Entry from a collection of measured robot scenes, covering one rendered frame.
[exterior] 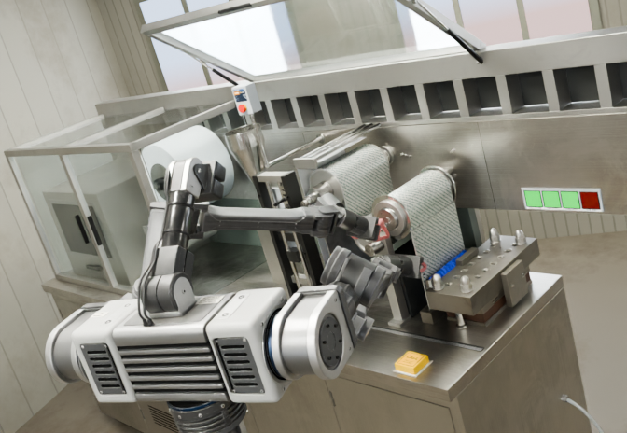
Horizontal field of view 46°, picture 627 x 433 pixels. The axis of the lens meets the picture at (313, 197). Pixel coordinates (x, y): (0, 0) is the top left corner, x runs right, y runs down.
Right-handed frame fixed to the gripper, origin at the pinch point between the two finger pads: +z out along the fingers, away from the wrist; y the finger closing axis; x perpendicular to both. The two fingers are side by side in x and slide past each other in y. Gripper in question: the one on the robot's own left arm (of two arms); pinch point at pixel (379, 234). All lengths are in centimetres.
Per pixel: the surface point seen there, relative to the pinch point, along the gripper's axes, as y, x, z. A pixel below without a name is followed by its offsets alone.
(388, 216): 2.2, 5.8, -0.5
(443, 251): 7.8, 1.3, 23.1
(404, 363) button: 17.1, -35.4, 3.2
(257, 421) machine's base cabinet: -65, -70, 33
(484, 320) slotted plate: 26.5, -17.6, 24.4
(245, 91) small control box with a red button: -52, 39, -24
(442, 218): 7.7, 11.0, 19.0
